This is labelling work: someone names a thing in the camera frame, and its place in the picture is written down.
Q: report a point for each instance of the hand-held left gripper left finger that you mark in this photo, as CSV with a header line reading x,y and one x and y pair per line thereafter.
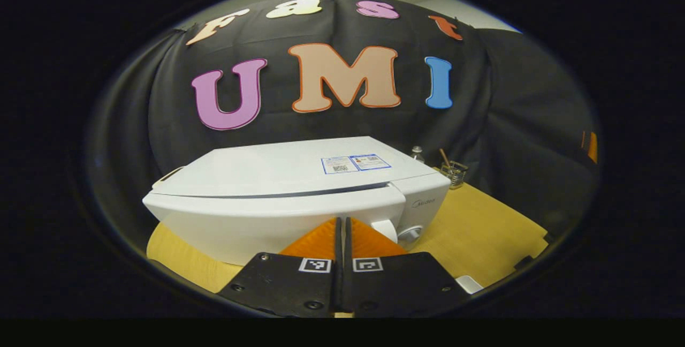
x,y
283,283

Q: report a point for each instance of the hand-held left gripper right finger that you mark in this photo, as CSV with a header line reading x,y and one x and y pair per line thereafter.
x,y
401,283

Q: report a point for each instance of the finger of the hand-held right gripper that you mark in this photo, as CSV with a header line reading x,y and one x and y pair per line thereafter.
x,y
591,147

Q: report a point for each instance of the white microwave oven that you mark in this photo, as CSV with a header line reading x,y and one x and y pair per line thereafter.
x,y
267,175

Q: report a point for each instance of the white plastic tray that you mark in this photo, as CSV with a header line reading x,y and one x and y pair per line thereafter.
x,y
470,284

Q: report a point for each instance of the black backdrop cloth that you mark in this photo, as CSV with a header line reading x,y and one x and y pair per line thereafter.
x,y
508,95

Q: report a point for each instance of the glass jar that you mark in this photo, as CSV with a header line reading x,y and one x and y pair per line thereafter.
x,y
456,174

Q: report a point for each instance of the wooden stick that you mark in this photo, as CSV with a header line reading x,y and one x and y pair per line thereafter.
x,y
444,157

